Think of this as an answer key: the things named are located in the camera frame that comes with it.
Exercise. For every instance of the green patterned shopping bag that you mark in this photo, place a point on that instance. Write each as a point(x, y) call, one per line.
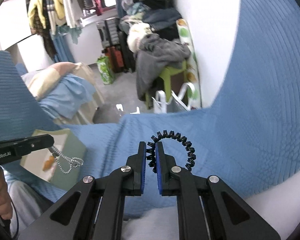
point(104, 67)

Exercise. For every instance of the grey blanket on stool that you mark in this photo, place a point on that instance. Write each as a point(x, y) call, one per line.
point(153, 55)

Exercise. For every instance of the green plastic stool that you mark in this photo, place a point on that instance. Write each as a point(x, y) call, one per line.
point(170, 80)

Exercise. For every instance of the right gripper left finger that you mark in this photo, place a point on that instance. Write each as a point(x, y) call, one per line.
point(93, 208)

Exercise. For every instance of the dark navy clothing pile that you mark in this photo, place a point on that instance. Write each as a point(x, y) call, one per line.
point(161, 18)

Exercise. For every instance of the light blue bedsheet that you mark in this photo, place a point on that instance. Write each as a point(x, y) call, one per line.
point(67, 97)

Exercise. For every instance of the rolled dotted mat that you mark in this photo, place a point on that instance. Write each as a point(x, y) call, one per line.
point(192, 74)

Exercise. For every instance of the blue quilted left cushion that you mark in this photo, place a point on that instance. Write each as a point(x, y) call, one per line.
point(20, 115)

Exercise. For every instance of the red suitcase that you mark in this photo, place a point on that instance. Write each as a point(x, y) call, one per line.
point(115, 58)

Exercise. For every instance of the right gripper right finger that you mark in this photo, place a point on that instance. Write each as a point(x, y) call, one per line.
point(207, 207)

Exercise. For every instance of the grey hard suitcase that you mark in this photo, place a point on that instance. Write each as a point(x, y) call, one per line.
point(108, 30)

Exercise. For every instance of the orange gourd hair clip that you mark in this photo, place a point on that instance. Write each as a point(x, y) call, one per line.
point(48, 163)

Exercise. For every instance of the white tote bag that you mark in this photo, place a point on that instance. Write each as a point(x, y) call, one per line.
point(182, 102)

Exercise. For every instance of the cream pink pillow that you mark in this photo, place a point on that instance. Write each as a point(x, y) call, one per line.
point(41, 82)

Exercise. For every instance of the blue quilted cushion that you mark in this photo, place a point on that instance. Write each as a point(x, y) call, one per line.
point(20, 115)
point(250, 135)

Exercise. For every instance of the person left hand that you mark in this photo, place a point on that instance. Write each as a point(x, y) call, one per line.
point(6, 210)

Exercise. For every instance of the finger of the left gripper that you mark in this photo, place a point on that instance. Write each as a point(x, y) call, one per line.
point(31, 144)

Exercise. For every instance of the hanging clothes rack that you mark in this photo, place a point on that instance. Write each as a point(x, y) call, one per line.
point(55, 19)

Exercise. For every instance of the black slipper on floor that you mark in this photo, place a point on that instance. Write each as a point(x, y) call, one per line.
point(111, 113)

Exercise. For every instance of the green cardboard box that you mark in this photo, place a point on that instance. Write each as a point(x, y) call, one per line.
point(68, 152)

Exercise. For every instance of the cream fluffy blanket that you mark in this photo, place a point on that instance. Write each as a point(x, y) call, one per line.
point(136, 34)

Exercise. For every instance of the blue quilted right cushion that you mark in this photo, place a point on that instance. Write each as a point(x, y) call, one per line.
point(250, 135)

